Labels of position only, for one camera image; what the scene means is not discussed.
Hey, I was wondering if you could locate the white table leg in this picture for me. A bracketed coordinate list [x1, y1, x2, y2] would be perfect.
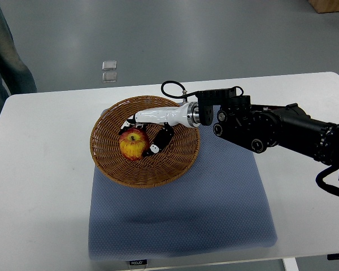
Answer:
[282, 257, 299, 271]

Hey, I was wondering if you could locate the black table label plate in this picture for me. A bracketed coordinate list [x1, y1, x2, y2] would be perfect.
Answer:
[128, 259, 147, 266]

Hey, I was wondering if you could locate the lower clear floor plate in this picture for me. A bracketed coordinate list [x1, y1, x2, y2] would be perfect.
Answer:
[102, 71, 118, 82]

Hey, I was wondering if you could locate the person in dark clothes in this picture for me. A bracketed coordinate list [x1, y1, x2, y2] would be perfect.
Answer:
[0, 7, 37, 114]

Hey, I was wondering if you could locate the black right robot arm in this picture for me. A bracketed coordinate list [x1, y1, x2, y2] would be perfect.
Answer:
[176, 86, 339, 196]

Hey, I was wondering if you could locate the brown wicker basket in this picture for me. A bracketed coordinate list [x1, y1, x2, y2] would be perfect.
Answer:
[90, 95, 200, 188]

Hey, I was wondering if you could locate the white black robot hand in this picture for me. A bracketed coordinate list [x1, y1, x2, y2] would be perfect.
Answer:
[119, 102, 200, 157]

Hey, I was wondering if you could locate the black table control panel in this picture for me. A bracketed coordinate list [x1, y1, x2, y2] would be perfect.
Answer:
[327, 253, 339, 261]

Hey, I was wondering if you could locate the red yellow apple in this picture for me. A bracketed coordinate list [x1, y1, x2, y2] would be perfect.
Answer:
[119, 128, 149, 161]

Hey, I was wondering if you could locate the clear floor plate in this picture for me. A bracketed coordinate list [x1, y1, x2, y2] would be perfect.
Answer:
[102, 60, 117, 71]
[102, 71, 118, 82]

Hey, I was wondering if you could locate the upper clear floor plate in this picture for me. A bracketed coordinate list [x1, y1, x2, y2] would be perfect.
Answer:
[102, 60, 117, 71]

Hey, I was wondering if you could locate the wooden box corner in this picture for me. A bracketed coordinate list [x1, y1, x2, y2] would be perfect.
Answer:
[308, 0, 339, 14]

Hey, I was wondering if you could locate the blue grey quilted mat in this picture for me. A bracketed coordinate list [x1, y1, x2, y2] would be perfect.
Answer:
[89, 126, 277, 261]

